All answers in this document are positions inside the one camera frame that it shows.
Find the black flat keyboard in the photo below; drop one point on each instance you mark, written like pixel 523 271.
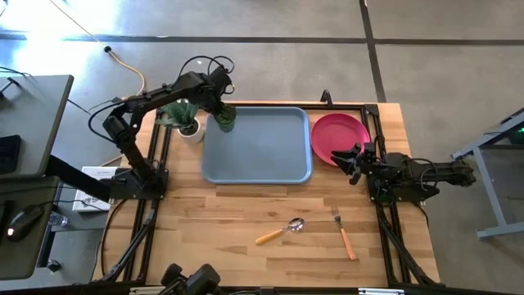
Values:
pixel 8 155

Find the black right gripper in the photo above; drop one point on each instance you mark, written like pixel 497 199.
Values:
pixel 370 160

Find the grey desk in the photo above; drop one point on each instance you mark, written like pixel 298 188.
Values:
pixel 37 123

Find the white printed box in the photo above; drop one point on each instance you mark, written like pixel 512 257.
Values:
pixel 88 202

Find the black computer mouse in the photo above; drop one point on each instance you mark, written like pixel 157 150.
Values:
pixel 24 221

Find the black caster wheel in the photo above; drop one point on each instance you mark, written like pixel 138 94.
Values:
pixel 53 266

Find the black clamp hook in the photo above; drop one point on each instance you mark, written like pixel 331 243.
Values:
pixel 326 98

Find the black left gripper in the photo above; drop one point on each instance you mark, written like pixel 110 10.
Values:
pixel 213 96

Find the green textured plastic cup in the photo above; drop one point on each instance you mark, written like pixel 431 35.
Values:
pixel 226 121

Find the green leafy plant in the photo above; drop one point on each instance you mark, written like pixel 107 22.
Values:
pixel 180 112

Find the grey metal table frame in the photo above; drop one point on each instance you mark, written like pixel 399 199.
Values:
pixel 489 180

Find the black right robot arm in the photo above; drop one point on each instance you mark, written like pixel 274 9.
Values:
pixel 450 172

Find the black slanted bar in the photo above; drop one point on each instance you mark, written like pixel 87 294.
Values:
pixel 78 176

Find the clear plastic water bottle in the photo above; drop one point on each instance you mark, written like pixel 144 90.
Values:
pixel 58 219

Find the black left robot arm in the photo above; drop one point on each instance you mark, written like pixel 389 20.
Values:
pixel 163 92

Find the black aluminium table frame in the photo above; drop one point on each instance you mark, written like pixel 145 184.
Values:
pixel 371 110

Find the pink round plate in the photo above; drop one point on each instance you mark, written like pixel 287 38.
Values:
pixel 333 135

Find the blue plastic tray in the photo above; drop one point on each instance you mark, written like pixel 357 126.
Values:
pixel 262 151

